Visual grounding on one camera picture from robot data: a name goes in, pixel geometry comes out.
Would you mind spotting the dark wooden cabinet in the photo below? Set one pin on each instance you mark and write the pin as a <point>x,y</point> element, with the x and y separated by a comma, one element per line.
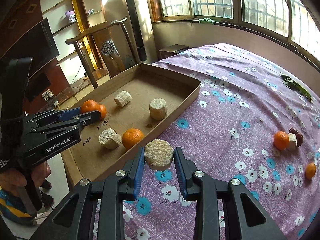
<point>172,50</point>

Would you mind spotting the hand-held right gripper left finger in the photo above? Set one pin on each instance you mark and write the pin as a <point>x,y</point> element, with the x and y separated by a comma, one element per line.
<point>138,172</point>

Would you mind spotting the wooden chair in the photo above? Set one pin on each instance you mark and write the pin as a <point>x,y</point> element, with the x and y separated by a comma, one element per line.
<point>111,55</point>

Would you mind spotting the white wall shelf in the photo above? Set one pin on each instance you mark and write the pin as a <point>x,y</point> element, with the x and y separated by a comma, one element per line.
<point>50,5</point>

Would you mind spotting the purple floral cloth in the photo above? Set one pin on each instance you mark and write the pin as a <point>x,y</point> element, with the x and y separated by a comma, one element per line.
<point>225,105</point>

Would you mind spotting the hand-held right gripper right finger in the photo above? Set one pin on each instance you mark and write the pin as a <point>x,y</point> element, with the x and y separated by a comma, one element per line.
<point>181,172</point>

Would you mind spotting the green cloth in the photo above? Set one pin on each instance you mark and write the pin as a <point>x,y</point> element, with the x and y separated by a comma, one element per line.
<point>206,20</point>

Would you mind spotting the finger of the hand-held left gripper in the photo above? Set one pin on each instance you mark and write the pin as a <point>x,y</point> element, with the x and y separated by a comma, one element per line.
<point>91,117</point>
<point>71,112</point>

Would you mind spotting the shallow cardboard box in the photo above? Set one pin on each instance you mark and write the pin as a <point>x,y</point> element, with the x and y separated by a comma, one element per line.
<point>140,90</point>

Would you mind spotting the tall black column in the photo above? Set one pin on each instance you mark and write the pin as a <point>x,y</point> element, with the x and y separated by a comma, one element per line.
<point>135,25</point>

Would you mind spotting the large dark brown fruit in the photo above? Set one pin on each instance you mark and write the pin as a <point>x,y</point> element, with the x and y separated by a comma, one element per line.
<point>299,137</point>

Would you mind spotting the small orange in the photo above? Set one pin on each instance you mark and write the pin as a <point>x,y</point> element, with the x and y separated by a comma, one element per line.
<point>281,140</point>
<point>89,105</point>
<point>103,111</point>
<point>133,138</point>

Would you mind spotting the purple white plush toy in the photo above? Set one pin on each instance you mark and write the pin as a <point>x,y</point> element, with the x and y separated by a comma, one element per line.
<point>71,17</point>

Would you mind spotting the large peeled sugarcane piece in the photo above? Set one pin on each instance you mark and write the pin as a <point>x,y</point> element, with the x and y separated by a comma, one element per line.
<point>158,152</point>

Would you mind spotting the green leaves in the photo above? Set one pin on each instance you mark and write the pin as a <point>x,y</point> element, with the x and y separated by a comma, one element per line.
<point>292,83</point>

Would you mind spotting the person's left hand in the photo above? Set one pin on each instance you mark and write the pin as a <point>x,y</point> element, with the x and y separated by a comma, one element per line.
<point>13,178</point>

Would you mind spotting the large orange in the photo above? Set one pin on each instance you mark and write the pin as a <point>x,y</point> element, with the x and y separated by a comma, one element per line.
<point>310,170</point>

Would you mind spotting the black television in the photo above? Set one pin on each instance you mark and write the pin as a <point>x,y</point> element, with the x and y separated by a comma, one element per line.
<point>37,45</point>

